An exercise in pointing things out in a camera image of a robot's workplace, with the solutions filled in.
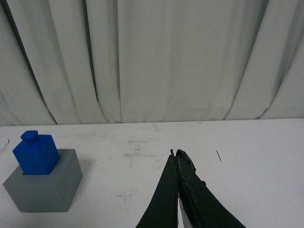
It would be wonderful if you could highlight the white curtain backdrop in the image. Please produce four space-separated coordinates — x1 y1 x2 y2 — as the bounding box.
0 0 304 126

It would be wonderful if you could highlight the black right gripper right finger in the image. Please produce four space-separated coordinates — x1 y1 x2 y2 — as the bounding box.
174 149 244 228

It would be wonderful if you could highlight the gray square base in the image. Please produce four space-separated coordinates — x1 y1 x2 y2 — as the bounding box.
3 149 83 212

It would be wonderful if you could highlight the blue block with stud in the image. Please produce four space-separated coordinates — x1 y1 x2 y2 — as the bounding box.
13 130 60 175

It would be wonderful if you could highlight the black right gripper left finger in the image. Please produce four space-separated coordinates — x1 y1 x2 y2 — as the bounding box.
137 150 178 228

